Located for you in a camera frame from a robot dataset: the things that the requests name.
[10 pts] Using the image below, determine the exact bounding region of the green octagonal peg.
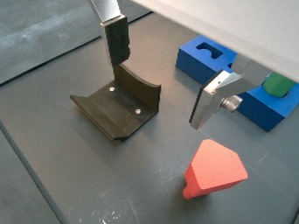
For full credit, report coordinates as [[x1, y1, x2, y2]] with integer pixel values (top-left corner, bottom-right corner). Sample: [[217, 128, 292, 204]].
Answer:
[[262, 72, 296, 98]]

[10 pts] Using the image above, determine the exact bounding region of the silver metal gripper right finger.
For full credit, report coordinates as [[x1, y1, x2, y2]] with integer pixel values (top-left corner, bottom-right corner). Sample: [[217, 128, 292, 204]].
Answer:
[[189, 54, 270, 129]]

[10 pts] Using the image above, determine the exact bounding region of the red three prong block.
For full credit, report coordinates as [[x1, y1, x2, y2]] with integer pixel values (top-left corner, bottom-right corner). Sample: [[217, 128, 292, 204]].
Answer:
[[181, 139, 248, 200]]

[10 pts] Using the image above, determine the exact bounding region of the blue foam peg board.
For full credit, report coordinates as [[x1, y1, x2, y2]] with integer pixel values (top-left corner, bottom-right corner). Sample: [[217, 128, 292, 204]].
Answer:
[[176, 35, 299, 131]]

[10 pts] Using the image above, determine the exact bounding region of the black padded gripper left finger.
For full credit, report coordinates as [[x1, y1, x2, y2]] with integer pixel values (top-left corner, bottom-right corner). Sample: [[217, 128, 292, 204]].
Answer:
[[88, 0, 130, 67]]

